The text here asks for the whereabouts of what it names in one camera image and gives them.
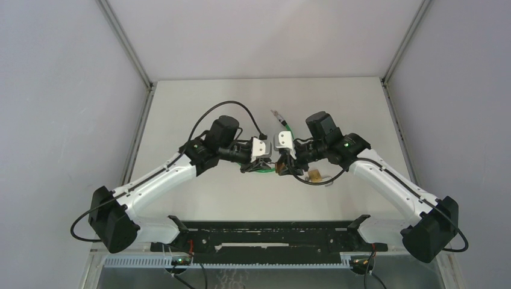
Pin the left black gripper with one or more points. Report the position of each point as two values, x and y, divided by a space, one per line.
256 165

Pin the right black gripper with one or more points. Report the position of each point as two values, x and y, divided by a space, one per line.
288 159

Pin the brass padlock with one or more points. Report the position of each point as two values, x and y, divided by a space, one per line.
315 176
279 166

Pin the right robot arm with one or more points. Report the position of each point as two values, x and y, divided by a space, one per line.
427 224

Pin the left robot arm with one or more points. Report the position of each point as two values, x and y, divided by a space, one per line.
116 215

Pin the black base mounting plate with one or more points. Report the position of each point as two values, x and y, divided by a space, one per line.
289 242

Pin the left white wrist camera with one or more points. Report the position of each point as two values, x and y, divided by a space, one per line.
260 149

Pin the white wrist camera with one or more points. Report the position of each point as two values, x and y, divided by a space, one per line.
283 142
260 149

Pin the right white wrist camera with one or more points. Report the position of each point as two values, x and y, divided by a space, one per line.
283 142

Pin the white slotted cable duct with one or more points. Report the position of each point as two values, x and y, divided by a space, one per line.
180 262

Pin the left aluminium frame post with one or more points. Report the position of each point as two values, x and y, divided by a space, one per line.
123 39

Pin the aluminium frame post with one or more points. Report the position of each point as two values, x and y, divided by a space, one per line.
123 39
406 40

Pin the right aluminium frame post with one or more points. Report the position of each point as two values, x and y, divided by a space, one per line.
406 40

